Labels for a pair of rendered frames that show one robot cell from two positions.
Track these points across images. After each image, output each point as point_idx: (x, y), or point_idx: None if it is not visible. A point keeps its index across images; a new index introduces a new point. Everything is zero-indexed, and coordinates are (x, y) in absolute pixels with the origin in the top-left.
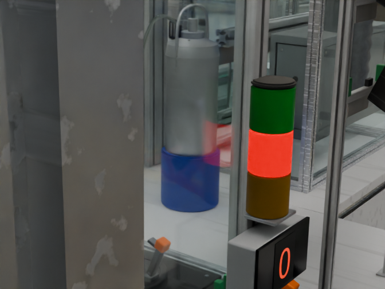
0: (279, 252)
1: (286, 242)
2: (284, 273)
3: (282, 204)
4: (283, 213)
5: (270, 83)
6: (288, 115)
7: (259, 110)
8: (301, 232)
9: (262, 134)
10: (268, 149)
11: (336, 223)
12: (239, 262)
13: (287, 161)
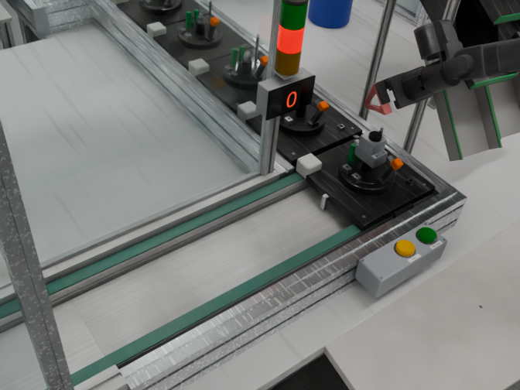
0: (287, 93)
1: (293, 89)
2: (291, 104)
3: (291, 69)
4: (292, 73)
5: (289, 1)
6: (298, 20)
7: (282, 14)
8: (307, 83)
9: (283, 28)
10: (285, 37)
11: (378, 70)
12: (261, 94)
13: (296, 46)
